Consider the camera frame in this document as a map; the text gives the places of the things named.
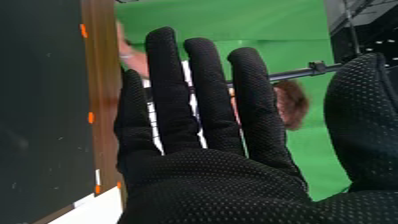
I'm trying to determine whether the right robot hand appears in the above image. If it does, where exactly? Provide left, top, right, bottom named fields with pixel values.
left=112, top=26, right=398, bottom=224

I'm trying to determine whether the person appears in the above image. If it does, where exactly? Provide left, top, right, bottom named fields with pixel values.
left=114, top=21, right=311, bottom=158

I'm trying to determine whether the dark mat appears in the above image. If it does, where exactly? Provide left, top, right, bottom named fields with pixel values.
left=0, top=0, right=100, bottom=224

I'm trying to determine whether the white sheet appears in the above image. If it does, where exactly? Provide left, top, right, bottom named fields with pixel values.
left=46, top=168, right=126, bottom=224

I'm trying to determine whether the black stand pole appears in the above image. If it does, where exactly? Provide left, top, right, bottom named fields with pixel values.
left=226, top=60, right=345, bottom=85

